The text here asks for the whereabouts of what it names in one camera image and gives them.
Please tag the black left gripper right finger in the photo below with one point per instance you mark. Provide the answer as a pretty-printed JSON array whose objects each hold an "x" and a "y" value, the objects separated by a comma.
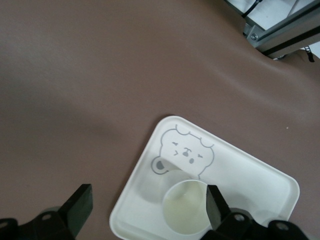
[{"x": 216, "y": 210}]

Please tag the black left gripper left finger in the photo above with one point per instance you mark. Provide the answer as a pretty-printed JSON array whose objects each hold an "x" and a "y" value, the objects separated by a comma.
[{"x": 77, "y": 207}]

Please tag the aluminium frame post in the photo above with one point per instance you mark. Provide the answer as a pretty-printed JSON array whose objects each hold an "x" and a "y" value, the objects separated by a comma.
[{"x": 280, "y": 35}]

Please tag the cream tray with bear print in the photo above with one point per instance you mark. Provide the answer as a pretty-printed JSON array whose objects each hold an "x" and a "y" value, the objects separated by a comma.
[{"x": 245, "y": 180}]

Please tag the white plastic cup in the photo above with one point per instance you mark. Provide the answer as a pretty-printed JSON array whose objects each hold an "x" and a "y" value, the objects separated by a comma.
[{"x": 182, "y": 207}]

